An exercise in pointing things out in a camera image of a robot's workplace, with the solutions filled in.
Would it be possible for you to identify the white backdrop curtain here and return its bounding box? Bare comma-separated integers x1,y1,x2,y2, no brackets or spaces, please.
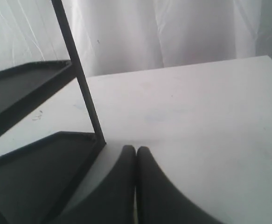
0,0,272,77

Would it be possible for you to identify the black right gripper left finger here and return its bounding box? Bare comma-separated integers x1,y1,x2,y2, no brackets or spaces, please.
52,145,136,224

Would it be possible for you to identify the black metal shelf rack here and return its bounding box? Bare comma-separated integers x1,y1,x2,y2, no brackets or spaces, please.
0,0,105,224

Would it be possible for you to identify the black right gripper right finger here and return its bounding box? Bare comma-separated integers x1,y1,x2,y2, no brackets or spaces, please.
136,147,221,224

